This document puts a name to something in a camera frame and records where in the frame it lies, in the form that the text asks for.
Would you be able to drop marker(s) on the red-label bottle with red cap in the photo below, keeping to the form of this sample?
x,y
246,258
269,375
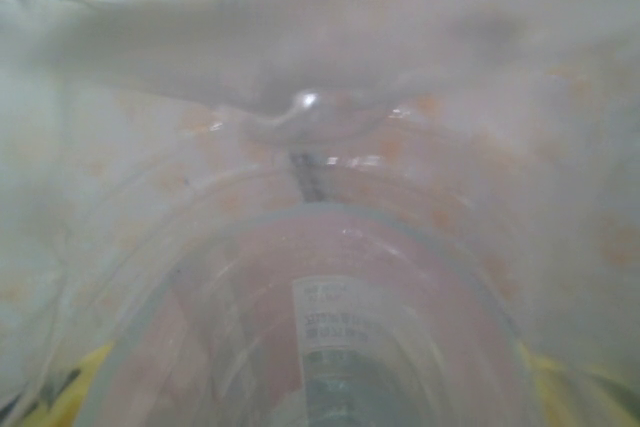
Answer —
x,y
325,297

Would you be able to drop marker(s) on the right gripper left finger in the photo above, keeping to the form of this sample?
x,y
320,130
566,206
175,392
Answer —
x,y
55,397

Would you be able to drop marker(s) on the clear plastic bin liner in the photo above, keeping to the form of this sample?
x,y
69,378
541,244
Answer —
x,y
150,47

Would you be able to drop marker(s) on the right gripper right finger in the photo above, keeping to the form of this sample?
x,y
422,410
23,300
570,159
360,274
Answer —
x,y
590,392

